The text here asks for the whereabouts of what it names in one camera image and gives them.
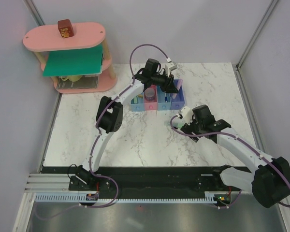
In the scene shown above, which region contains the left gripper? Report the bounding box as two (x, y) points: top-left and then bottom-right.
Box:
(151, 71), (178, 94)

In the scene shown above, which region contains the pink eraser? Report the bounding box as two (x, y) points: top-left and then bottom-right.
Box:
(172, 79), (183, 99)

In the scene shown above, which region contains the clear blue round box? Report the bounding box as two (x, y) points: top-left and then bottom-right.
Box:
(144, 88), (156, 102)

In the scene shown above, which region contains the sky blue drawer bin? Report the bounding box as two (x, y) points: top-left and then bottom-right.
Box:
(157, 87), (171, 111)

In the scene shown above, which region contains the pink drawer bin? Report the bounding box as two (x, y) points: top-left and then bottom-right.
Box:
(144, 85), (158, 111)

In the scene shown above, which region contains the light blue drawer bin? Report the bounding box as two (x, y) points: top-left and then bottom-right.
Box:
(130, 95), (145, 112)

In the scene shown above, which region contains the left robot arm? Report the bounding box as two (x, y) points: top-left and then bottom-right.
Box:
(69, 58), (178, 191)

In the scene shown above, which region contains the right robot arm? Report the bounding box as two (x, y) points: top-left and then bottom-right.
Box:
(179, 105), (290, 208)

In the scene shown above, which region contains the black book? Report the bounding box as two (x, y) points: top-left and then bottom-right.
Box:
(57, 74), (99, 89)

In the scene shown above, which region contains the green folder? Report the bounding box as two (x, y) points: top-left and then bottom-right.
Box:
(43, 44), (103, 77)

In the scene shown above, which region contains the yellow mug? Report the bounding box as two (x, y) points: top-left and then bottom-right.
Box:
(60, 75), (83, 82)

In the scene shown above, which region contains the brown cube toy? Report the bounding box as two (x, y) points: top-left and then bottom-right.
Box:
(58, 19), (74, 38)

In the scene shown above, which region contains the pink wooden shelf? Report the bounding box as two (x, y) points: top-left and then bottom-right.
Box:
(23, 22), (117, 94)

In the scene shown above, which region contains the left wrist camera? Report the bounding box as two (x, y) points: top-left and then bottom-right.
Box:
(165, 61), (177, 77)

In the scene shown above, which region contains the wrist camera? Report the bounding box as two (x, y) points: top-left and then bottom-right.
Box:
(178, 106), (194, 125)
(165, 61), (177, 77)

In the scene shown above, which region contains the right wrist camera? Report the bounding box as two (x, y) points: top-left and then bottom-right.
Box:
(178, 106), (194, 125)

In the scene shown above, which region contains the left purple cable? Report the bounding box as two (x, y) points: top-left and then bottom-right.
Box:
(35, 44), (172, 220)

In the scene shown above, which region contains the right aluminium post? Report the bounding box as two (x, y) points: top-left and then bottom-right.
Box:
(236, 0), (280, 70)

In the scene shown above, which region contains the aluminium post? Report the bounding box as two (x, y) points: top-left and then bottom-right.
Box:
(236, 0), (280, 70)
(24, 0), (45, 26)

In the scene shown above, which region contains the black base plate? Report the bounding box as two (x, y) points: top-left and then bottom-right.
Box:
(62, 166), (240, 193)

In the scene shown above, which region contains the white cable duct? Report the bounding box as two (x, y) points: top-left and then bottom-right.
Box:
(35, 192), (218, 203)

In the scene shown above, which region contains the aluminium frame rail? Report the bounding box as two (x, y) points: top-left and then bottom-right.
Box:
(24, 173), (289, 194)

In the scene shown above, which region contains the left aluminium post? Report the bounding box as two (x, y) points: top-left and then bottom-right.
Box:
(24, 0), (45, 26)

